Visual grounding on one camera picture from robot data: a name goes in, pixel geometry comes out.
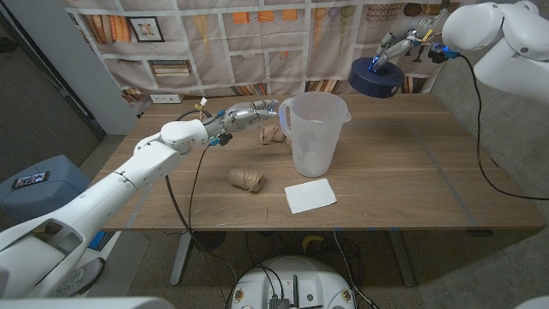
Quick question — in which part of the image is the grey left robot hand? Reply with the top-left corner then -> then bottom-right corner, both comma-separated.
212,99 -> 281,135

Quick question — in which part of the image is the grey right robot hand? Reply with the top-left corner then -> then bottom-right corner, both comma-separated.
368,15 -> 447,75

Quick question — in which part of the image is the dark blue pitcher lid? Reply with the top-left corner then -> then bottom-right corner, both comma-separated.
347,57 -> 406,100

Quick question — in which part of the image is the translucent plastic pitcher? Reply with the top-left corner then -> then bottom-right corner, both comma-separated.
278,91 -> 353,178

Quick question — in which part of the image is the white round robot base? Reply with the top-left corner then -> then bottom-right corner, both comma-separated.
231,256 -> 356,309

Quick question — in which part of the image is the crumpled brown rag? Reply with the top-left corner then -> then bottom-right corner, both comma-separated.
259,124 -> 293,149

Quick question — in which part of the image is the brown twine ball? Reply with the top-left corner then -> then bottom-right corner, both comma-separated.
227,165 -> 266,194

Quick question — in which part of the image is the printed bookshelf backdrop cloth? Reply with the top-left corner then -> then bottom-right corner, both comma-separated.
59,0 -> 477,115

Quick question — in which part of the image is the white power outlet strip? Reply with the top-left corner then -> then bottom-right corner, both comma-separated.
149,93 -> 185,105

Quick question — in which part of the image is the white paper sheet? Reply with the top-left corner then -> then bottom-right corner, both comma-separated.
284,178 -> 338,215

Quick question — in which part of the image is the black round floor object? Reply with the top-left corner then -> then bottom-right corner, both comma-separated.
190,230 -> 227,253

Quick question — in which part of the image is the yellow curved object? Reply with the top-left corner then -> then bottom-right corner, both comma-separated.
301,233 -> 326,252

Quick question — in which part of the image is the grey metal table leg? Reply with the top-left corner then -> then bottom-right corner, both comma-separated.
169,230 -> 194,288
388,229 -> 417,288

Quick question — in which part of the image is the white floor platform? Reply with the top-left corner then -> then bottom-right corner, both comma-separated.
81,230 -> 151,298

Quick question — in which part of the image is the blue box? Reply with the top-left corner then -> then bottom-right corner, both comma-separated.
87,231 -> 107,251

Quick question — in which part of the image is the black smartphone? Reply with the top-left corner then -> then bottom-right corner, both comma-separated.
11,170 -> 51,191

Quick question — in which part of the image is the grey white sneaker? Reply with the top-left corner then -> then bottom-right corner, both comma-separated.
54,257 -> 106,298

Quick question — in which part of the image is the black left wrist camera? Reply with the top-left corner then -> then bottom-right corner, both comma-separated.
208,131 -> 234,148

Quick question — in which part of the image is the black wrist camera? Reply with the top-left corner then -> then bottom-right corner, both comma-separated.
208,131 -> 234,148
427,42 -> 461,65

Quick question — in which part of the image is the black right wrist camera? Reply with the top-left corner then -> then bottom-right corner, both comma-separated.
427,42 -> 461,65

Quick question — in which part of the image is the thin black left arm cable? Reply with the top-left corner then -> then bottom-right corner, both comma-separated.
187,142 -> 214,233

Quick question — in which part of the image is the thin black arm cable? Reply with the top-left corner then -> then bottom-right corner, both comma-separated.
187,142 -> 214,233
457,52 -> 549,202

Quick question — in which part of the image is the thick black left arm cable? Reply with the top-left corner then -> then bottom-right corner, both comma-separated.
164,109 -> 239,301

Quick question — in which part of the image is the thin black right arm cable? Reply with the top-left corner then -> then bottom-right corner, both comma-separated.
457,52 -> 549,202

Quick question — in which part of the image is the black floor cable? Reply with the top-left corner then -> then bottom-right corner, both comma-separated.
244,231 -> 285,297

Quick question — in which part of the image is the grey floor cable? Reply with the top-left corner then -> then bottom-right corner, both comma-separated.
333,230 -> 379,309

